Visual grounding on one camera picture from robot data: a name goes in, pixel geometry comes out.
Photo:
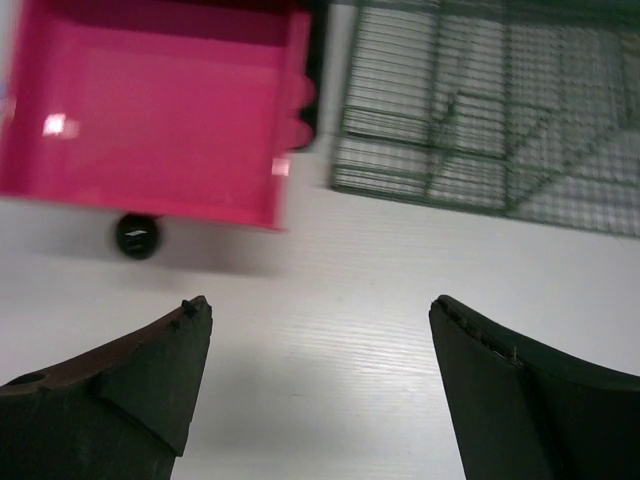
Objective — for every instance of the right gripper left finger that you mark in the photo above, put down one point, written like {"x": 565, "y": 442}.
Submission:
{"x": 120, "y": 411}

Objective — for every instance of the green wire mesh organizer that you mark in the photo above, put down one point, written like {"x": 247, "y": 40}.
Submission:
{"x": 523, "y": 110}

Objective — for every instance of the pink bottom drawer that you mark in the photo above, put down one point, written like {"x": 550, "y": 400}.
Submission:
{"x": 299, "y": 134}

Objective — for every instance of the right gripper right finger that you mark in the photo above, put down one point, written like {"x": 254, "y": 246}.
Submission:
{"x": 524, "y": 410}

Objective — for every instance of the black drawer cabinet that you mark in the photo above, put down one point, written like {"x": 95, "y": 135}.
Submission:
{"x": 319, "y": 10}

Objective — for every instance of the pink top drawer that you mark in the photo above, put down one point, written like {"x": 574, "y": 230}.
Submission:
{"x": 153, "y": 108}

